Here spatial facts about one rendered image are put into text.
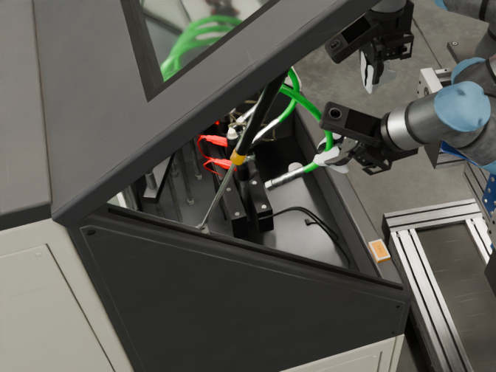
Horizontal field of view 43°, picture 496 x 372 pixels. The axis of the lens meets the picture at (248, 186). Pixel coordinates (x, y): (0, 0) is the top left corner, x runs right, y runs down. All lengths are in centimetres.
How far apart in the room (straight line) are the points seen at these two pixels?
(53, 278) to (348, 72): 257
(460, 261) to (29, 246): 172
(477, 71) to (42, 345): 87
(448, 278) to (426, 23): 181
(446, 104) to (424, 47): 256
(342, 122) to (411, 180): 177
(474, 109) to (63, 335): 75
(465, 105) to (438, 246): 143
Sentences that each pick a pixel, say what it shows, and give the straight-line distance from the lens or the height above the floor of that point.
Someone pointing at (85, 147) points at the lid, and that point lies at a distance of 87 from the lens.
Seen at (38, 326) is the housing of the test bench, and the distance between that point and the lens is 109.
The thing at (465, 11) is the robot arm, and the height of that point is 118.
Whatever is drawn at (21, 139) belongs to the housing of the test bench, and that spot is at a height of 150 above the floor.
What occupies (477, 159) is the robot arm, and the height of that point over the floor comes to 134.
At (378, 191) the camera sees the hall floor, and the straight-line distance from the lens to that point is 278.
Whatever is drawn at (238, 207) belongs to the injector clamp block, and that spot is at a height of 98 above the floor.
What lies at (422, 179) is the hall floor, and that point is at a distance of 286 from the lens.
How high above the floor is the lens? 211
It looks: 49 degrees down
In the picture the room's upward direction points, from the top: 6 degrees counter-clockwise
